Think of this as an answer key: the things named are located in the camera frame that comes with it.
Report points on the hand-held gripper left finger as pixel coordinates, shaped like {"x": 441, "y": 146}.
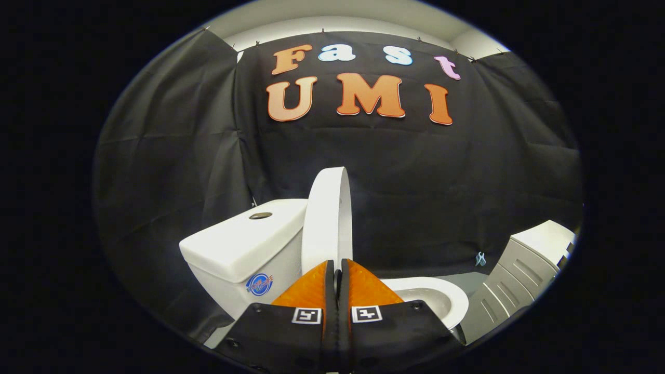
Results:
{"x": 329, "y": 311}

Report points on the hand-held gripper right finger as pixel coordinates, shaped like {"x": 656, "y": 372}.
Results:
{"x": 344, "y": 311}

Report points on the white toilet lid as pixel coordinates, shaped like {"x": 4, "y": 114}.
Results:
{"x": 324, "y": 218}

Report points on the white toilet tank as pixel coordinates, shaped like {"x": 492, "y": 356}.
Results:
{"x": 244, "y": 249}

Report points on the round flush button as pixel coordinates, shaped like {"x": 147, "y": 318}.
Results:
{"x": 260, "y": 215}

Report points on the black backdrop cloth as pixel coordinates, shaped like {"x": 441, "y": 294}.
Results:
{"x": 389, "y": 171}

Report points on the white cabinet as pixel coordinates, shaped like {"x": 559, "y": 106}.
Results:
{"x": 519, "y": 270}

